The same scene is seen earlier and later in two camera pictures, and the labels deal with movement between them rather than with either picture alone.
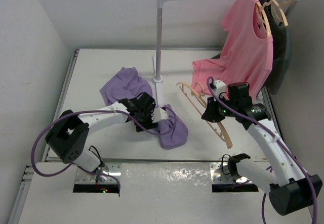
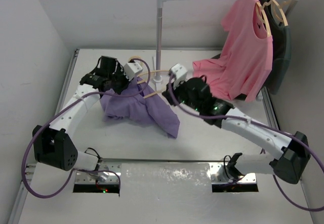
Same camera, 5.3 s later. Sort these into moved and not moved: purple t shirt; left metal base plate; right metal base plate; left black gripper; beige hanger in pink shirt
Moved: purple t shirt; left black gripper
Not moved: left metal base plate; right metal base plate; beige hanger in pink shirt
